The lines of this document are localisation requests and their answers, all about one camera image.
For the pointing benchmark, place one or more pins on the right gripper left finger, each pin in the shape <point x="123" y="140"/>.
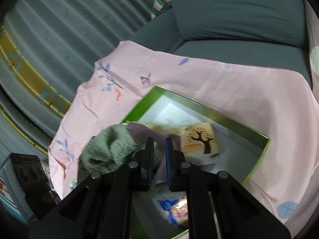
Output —
<point x="133" y="177"/>

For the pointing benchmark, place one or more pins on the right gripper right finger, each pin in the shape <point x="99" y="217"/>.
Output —
<point x="184" y="176"/>

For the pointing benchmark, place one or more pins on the green knitted sock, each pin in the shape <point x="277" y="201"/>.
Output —
<point x="117" y="144"/>

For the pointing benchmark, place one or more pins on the tissue pack with tree print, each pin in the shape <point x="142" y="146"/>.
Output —
<point x="198" y="139"/>

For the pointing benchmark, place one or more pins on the blue orange snack packet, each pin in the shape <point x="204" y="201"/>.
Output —
<point x="174" y="211"/>

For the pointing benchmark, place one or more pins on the green cardboard box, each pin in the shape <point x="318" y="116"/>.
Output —
<point x="224" y="149"/>

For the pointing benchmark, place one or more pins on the pink printed tablecloth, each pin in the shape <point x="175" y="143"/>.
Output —
<point x="278" y="103"/>

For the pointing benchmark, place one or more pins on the grey curtain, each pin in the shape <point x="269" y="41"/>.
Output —
<point x="48" y="48"/>

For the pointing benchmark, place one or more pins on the dark grey sofa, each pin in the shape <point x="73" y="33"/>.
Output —
<point x="267" y="33"/>

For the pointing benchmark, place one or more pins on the striped cushion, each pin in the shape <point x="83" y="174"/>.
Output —
<point x="159" y="7"/>

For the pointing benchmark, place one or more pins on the pink polka dot cloth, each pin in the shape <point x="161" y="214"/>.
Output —
<point x="312" y="26"/>

